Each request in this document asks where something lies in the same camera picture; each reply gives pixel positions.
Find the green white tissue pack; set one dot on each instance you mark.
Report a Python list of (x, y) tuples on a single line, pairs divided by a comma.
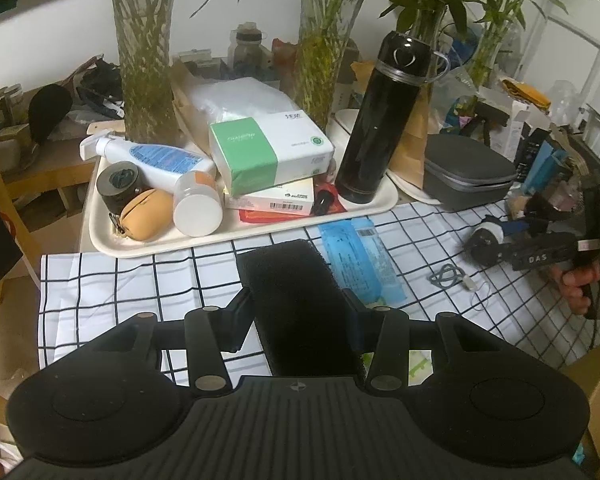
[(260, 155)]

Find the black cap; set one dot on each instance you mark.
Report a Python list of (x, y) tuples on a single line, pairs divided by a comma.
[(47, 112)]

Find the black sponge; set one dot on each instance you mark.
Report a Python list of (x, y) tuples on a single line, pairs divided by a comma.
[(300, 300)]

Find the blue wet wipes packet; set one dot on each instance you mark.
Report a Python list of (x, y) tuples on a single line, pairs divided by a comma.
[(360, 260)]

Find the small black red item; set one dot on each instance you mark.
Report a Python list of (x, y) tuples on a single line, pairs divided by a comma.
[(324, 199)]

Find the red packet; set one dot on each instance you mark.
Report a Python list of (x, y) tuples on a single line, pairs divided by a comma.
[(270, 216)]

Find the glass vase with bamboo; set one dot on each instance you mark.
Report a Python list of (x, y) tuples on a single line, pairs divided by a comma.
[(325, 50)]

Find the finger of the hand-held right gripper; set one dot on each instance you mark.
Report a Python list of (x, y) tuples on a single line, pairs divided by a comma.
[(487, 242)]

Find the black tape roll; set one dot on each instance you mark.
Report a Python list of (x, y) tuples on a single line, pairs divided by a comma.
[(117, 185)]

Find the person's right hand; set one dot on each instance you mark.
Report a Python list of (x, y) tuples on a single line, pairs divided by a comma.
[(572, 285)]

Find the tan egg-shaped pouch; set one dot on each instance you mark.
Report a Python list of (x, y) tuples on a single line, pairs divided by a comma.
[(147, 215)]

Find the long white tray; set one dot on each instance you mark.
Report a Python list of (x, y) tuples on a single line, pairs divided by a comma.
[(250, 232)]

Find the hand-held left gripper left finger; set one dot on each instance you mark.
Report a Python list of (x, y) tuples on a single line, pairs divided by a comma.
[(237, 321)]

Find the black thermos bottle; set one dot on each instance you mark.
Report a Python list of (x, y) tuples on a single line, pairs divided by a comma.
[(370, 125)]

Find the white box with barcode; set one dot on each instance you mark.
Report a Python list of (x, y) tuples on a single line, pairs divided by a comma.
[(275, 200)]

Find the grey hard case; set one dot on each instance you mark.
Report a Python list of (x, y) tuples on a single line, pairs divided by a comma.
[(467, 172)]

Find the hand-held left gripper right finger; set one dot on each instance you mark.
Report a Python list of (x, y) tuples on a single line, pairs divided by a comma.
[(355, 317)]

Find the tall patterned glass vase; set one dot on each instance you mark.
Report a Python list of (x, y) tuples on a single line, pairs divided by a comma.
[(145, 65)]

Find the clear bottle with dark lid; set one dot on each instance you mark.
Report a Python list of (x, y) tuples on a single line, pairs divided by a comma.
[(247, 47)]

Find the white plastic bag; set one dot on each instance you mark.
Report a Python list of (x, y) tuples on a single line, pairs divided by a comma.
[(230, 97)]

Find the orange bottle with white cap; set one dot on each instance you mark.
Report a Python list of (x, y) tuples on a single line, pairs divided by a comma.
[(197, 207)]

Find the white black checked tablecloth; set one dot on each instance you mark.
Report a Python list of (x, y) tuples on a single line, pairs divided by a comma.
[(130, 285)]

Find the white spray bottle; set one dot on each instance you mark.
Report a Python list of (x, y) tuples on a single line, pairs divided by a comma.
[(155, 157)]

